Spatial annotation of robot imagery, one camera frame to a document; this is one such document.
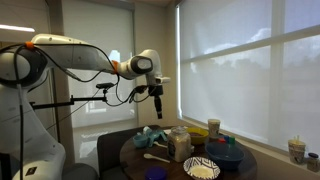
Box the patterned cup with straws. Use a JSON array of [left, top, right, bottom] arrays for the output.
[[287, 135, 307, 166]]

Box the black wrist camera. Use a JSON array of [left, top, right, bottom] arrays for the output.
[[134, 85, 149, 95]]

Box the wide white roller blind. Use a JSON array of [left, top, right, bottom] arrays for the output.
[[179, 0, 320, 153]]

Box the black camera on stand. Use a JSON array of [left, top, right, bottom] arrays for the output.
[[95, 82, 116, 90]]

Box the white plastic spoon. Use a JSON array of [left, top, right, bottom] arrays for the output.
[[143, 152, 171, 164]]

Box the dark blue jar lid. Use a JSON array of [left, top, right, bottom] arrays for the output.
[[144, 166, 169, 180]]

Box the orange cable strap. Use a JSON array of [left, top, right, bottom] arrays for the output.
[[111, 59, 120, 75], [24, 40, 35, 51]]

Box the bright ceiling light strip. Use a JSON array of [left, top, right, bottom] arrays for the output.
[[0, 24, 36, 33]]

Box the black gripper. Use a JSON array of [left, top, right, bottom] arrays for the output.
[[148, 84, 165, 120]]

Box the large teal measuring cup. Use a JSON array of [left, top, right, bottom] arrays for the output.
[[132, 133, 150, 149]]

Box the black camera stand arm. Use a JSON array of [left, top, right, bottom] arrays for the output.
[[29, 88, 109, 110]]

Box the yellow bowl of coloured beads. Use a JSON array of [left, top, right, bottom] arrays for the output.
[[184, 127, 210, 146]]

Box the glass jar of rice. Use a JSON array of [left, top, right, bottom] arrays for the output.
[[167, 126, 194, 164]]

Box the grey round stool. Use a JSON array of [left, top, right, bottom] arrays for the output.
[[61, 162, 100, 180]]

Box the narrow white roller blind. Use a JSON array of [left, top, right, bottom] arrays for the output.
[[62, 3, 138, 129]]

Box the dark upholstered armchair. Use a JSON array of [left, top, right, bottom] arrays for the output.
[[96, 125, 158, 180]]

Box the small teal measuring cup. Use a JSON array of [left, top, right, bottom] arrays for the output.
[[156, 129, 168, 141]]

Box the small jar with blue lid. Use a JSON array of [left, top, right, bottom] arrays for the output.
[[306, 152, 320, 174]]

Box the patterned paper cup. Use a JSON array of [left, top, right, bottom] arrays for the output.
[[207, 118, 222, 140]]

